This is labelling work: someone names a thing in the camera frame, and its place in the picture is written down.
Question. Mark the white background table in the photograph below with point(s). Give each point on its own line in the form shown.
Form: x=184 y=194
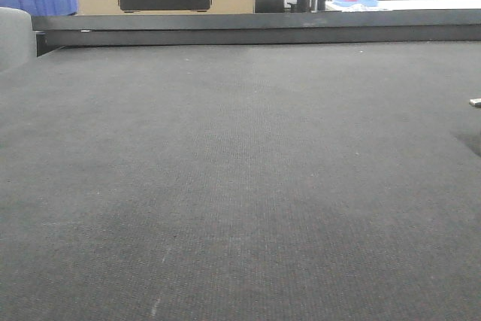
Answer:
x=412 y=5

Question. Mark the black conveyor side rail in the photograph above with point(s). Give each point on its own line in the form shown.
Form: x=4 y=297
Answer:
x=328 y=27

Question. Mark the grey chair back left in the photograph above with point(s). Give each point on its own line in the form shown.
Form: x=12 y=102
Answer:
x=18 y=39

